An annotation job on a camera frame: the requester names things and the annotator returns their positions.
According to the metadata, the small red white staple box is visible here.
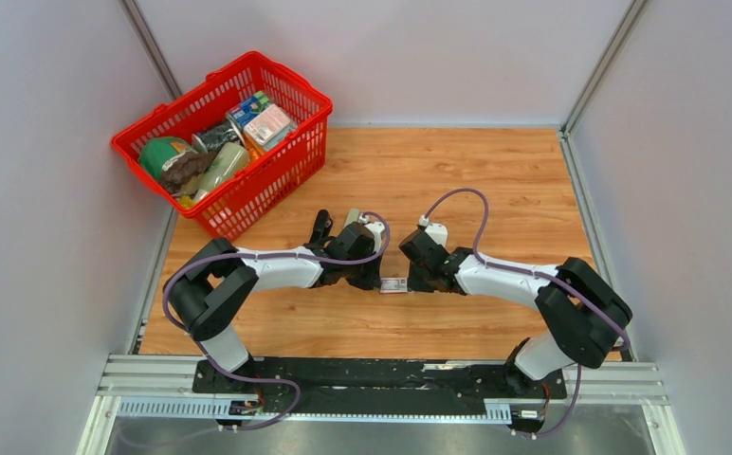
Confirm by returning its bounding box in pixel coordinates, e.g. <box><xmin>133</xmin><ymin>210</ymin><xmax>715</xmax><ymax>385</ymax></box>
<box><xmin>379</xmin><ymin>278</ymin><xmax>409</xmax><ymax>294</ymax></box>

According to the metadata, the black stapler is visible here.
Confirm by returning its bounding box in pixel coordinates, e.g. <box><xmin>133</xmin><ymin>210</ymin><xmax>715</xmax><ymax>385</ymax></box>
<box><xmin>304</xmin><ymin>209</ymin><xmax>333</xmax><ymax>249</ymax></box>

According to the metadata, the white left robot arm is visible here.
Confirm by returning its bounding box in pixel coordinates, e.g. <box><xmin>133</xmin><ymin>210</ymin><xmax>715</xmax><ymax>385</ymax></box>
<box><xmin>163</xmin><ymin>216</ymin><xmax>389</xmax><ymax>393</ymax></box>

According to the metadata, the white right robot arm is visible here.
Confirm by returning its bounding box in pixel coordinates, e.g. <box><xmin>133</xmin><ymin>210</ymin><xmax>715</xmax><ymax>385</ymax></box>
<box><xmin>399</xmin><ymin>227</ymin><xmax>632</xmax><ymax>397</ymax></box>

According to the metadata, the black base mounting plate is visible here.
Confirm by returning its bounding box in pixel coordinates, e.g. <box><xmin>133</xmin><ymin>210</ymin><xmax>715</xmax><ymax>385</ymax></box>
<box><xmin>192</xmin><ymin>356</ymin><xmax>567</xmax><ymax>416</ymax></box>

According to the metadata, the pale green bottle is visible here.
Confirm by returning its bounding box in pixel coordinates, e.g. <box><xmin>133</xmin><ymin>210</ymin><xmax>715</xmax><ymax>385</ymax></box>
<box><xmin>192</xmin><ymin>142</ymin><xmax>250</xmax><ymax>203</ymax></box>

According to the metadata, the pink white carton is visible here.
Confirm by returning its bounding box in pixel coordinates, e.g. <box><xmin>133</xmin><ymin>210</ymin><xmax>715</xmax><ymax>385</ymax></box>
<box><xmin>244</xmin><ymin>104</ymin><xmax>297</xmax><ymax>152</ymax></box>

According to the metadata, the red plastic shopping basket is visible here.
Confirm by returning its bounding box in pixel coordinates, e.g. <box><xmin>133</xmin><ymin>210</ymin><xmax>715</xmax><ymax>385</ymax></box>
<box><xmin>110</xmin><ymin>50</ymin><xmax>334</xmax><ymax>241</ymax></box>

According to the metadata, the blue green box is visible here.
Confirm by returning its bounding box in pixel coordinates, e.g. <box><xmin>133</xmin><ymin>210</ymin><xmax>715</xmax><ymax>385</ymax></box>
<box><xmin>225</xmin><ymin>91</ymin><xmax>272</xmax><ymax>129</ymax></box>

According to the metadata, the dark patterned can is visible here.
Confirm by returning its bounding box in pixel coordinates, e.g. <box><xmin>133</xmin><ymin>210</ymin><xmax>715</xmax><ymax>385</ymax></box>
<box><xmin>192</xmin><ymin>119</ymin><xmax>243</xmax><ymax>154</ymax></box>

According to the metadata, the brown crumpled bag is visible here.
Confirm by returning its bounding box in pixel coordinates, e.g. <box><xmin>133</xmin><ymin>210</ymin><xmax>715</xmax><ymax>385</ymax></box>
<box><xmin>156</xmin><ymin>152</ymin><xmax>216</xmax><ymax>196</ymax></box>

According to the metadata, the green round package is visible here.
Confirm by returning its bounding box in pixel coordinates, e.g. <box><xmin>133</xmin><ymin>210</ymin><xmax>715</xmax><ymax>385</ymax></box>
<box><xmin>137</xmin><ymin>136</ymin><xmax>198</xmax><ymax>180</ymax></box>

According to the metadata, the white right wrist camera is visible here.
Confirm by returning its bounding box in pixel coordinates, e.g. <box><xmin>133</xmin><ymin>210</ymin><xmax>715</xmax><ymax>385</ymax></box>
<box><xmin>417</xmin><ymin>214</ymin><xmax>448</xmax><ymax>247</ymax></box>

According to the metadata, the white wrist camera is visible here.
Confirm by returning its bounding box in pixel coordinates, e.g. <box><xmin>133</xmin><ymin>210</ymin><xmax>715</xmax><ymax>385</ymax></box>
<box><xmin>357</xmin><ymin>213</ymin><xmax>386</xmax><ymax>252</ymax></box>
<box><xmin>417</xmin><ymin>214</ymin><xmax>448</xmax><ymax>247</ymax></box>

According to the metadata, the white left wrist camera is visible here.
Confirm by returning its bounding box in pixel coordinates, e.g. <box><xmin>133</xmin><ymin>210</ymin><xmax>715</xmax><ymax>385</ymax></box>
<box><xmin>357</xmin><ymin>213</ymin><xmax>386</xmax><ymax>252</ymax></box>

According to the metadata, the slotted grey cable duct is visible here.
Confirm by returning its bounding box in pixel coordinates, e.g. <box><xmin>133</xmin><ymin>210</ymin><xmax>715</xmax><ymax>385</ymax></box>
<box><xmin>116</xmin><ymin>396</ymin><xmax>513</xmax><ymax>425</ymax></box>

